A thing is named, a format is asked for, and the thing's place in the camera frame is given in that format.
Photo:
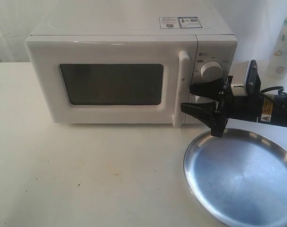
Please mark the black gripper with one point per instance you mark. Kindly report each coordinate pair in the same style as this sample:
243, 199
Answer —
245, 108

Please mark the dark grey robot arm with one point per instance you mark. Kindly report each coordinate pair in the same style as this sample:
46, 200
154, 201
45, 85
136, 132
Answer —
273, 109

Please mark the white upper microwave knob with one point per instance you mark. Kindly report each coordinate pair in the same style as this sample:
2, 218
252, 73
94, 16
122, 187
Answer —
211, 71

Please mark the white microwave oven body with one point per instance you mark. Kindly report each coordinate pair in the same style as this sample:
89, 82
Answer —
216, 41

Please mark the round metal tray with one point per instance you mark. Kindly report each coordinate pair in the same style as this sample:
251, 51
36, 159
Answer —
239, 178

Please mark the white patterned bottle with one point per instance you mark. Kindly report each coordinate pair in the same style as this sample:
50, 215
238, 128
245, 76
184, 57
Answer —
277, 67

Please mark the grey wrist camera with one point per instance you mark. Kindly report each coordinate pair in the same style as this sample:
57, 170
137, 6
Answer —
246, 81

